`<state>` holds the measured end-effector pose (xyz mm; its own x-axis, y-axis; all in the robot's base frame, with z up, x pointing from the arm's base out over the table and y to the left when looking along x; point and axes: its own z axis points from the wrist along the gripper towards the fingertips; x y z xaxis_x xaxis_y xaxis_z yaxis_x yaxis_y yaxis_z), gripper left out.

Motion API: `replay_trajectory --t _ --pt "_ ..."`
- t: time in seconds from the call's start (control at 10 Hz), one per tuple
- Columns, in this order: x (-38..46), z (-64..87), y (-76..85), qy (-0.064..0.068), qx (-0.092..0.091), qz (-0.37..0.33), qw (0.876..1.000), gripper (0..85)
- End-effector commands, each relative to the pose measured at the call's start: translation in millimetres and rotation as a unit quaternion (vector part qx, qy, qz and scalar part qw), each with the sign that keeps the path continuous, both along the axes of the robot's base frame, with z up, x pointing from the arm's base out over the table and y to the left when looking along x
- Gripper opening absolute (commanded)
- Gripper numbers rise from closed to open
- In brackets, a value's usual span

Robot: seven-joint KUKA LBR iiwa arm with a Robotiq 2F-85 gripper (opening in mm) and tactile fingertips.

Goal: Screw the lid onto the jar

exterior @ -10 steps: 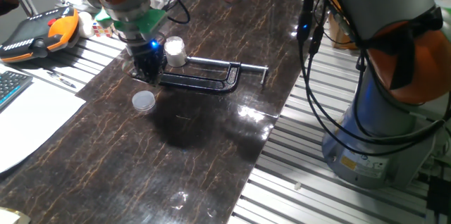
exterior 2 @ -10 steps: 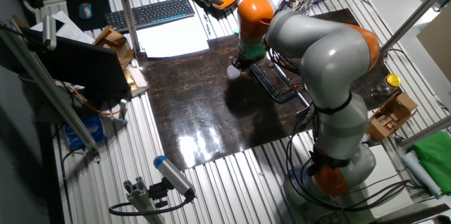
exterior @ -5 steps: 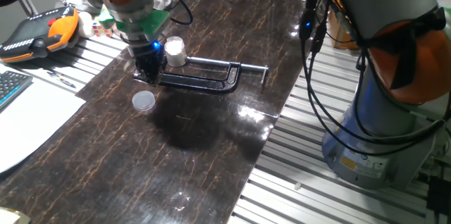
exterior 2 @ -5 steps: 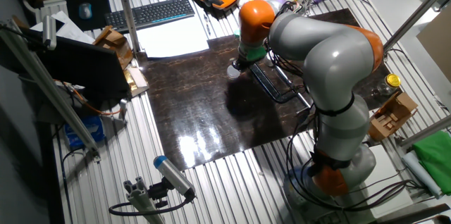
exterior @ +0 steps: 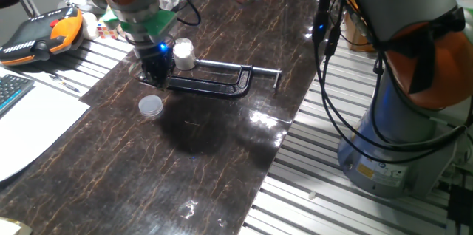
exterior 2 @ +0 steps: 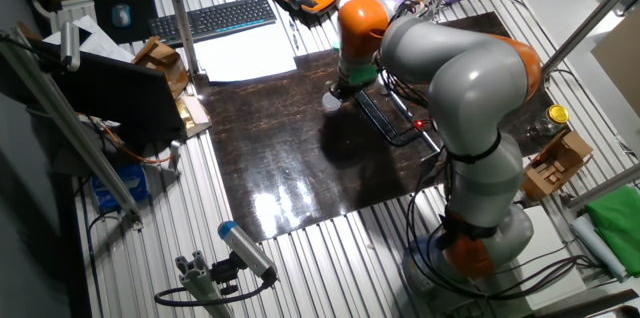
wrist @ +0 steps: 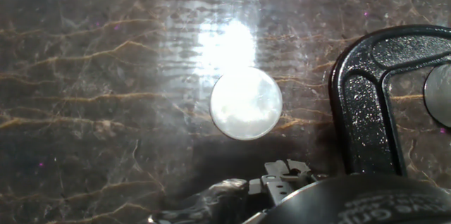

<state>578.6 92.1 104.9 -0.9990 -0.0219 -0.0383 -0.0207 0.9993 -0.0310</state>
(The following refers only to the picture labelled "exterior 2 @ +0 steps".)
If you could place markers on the loose white papers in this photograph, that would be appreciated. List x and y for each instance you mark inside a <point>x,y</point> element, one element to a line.
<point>105,45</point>

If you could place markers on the black metal C-clamp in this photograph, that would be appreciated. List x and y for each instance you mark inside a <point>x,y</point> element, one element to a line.
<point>380,123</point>

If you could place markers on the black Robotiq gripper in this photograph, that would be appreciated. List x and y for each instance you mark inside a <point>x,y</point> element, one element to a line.
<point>347,90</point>

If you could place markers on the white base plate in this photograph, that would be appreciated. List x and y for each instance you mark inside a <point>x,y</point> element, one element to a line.
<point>545,258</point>

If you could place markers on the open brown cardboard box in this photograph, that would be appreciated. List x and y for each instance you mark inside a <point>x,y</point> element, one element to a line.
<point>555,165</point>

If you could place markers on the long aluminium frame strut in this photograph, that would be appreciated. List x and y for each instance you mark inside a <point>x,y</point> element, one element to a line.
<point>65,123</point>

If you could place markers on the blue tissue pack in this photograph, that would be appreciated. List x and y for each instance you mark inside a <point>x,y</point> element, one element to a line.
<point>120,185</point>

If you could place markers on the glass jar gold lid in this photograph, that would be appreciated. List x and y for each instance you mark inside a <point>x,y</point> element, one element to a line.
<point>550,123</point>

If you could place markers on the grey computer mouse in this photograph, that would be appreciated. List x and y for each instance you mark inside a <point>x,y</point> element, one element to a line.
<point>121,15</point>

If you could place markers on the short diagonal aluminium bar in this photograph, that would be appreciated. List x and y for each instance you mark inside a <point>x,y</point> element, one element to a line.
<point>605,187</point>

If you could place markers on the black flat monitor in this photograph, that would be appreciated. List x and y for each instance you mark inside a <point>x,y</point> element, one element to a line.
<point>115,93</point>

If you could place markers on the dark marble pattern mat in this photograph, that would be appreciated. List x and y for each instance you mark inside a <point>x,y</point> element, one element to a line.
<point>280,158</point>

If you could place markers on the pale blue roll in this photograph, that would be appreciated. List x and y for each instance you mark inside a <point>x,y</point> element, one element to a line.
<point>597,245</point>

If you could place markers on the small brown cardboard carton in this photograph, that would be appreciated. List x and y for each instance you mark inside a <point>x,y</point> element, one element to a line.
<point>162,60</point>

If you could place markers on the gold foil box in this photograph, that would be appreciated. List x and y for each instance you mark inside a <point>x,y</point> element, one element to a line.
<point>192,115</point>

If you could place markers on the green cloth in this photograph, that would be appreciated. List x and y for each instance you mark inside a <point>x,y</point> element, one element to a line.
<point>617,228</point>

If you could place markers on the silver camera on strut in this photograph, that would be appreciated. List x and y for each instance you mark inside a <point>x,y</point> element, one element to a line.
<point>70,45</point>

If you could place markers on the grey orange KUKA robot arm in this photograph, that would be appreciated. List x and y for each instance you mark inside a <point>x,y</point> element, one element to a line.
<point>475,83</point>

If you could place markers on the black mouse pad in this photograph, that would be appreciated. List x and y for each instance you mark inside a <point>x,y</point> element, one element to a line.
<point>142,8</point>

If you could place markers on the tall aluminium frame pole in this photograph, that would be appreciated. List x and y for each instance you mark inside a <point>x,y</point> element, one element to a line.
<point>180,18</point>

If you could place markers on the diagonal aluminium frame bar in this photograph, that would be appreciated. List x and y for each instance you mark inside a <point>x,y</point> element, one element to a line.
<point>590,20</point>

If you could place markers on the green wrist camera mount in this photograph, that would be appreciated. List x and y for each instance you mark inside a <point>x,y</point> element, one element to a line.
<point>362,74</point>

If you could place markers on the black computer keyboard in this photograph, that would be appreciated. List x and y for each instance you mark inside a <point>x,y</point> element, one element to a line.
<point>215,18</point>

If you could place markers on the brown cardboard panel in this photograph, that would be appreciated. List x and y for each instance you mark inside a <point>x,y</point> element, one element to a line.
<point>620,63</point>

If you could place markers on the large white paper sheet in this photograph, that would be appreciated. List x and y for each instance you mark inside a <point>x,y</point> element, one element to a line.
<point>245,55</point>

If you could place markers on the silver camera blue cap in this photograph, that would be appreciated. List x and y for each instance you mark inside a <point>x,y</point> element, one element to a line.
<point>245,248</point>

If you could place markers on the short aluminium profile post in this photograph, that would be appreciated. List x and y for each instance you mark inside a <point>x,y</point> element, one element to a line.
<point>197,278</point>

